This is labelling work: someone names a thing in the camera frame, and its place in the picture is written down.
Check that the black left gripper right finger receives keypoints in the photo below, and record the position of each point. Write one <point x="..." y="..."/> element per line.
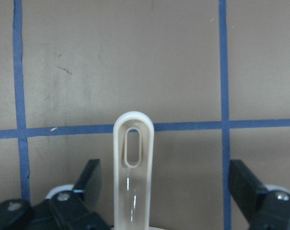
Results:
<point x="248" y="192"/>

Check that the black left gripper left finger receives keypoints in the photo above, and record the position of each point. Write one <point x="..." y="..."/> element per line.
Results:
<point x="89" y="184"/>

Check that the beige dustpan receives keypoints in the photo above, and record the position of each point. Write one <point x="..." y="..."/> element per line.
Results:
<point x="132" y="179"/>

